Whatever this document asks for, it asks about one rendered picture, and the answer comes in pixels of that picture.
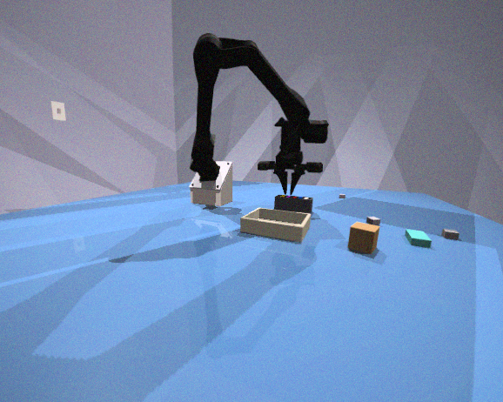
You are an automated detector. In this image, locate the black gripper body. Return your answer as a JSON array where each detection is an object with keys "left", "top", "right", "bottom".
[{"left": 258, "top": 142, "right": 323, "bottom": 173}]

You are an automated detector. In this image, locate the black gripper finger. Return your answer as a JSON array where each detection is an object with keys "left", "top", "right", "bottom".
[
  {"left": 290, "top": 172, "right": 305, "bottom": 195},
  {"left": 273, "top": 171, "right": 287, "bottom": 195}
]

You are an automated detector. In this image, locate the teal flat block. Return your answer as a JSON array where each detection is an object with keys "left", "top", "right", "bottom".
[{"left": 405, "top": 229, "right": 432, "bottom": 248}]

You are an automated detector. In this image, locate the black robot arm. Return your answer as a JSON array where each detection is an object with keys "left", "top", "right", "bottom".
[{"left": 190, "top": 33, "right": 329, "bottom": 182}]

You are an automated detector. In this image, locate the orange-brown cube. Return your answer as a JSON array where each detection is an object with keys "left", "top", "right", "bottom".
[{"left": 348, "top": 221, "right": 379, "bottom": 254}]

